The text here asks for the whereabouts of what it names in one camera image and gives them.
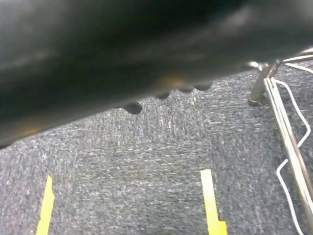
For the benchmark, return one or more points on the dark left robot hand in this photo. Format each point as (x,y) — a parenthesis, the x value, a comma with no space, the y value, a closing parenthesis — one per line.
(122,42)

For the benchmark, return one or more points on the steel workbench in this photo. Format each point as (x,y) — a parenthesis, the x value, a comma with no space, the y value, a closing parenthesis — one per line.
(286,139)

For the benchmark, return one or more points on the yellow floor tape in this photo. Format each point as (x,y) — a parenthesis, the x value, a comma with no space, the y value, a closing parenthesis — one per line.
(210,201)
(46,207)

